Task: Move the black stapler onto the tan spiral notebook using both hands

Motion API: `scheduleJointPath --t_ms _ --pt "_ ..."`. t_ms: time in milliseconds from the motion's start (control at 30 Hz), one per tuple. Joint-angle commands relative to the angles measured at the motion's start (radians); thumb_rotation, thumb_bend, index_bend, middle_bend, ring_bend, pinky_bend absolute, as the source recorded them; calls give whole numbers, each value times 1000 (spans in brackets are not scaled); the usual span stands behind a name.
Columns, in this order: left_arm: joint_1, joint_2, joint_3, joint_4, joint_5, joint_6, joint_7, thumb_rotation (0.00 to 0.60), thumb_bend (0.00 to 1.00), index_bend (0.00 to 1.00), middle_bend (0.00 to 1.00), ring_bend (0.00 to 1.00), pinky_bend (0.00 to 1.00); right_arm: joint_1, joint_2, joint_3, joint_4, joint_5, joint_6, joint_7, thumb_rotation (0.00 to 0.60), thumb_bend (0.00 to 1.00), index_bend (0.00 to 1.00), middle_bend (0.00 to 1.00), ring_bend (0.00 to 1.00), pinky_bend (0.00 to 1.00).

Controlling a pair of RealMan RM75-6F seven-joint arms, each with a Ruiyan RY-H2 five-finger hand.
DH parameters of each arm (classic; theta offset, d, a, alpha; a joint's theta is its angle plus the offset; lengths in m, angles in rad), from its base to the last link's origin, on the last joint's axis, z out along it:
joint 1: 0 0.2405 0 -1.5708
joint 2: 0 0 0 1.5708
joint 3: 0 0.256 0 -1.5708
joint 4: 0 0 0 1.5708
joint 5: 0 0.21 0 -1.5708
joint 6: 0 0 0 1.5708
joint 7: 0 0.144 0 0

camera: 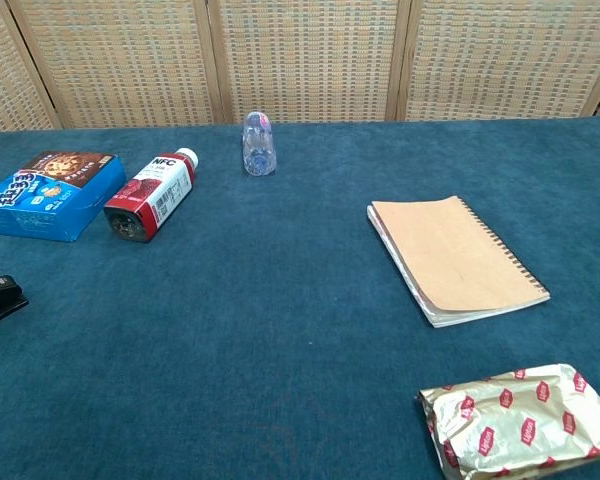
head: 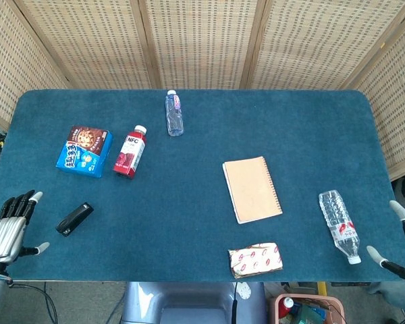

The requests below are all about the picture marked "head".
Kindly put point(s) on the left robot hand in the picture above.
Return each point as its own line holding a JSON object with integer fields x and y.
{"x": 1, "y": 233}

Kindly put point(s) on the black stapler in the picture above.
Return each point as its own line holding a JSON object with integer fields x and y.
{"x": 75, "y": 219}

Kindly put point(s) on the blue chocolate chip cookie box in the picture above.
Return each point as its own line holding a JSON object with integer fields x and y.
{"x": 85, "y": 151}

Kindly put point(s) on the tan spiral notebook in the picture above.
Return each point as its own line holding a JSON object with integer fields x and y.
{"x": 252, "y": 189}

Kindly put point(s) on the large clear water bottle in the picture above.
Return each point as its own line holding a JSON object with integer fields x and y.
{"x": 339, "y": 224}

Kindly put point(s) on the pink plastic basket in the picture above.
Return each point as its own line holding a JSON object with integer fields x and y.
{"x": 307, "y": 308}

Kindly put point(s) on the red bottle in basket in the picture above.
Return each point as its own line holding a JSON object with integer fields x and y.
{"x": 285, "y": 307}

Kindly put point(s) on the gold red snack packet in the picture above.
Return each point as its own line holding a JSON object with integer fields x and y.
{"x": 255, "y": 260}

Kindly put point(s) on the red NFC juice bottle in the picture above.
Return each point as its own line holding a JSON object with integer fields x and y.
{"x": 130, "y": 152}

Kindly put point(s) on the grey robot torso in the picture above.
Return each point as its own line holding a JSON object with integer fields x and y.
{"x": 189, "y": 303}

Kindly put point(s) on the blue table cloth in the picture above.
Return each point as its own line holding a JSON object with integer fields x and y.
{"x": 202, "y": 189}

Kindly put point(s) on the small clear water bottle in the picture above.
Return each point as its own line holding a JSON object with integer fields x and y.
{"x": 173, "y": 114}

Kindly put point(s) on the woven bamboo folding screen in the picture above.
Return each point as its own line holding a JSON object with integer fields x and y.
{"x": 202, "y": 44}

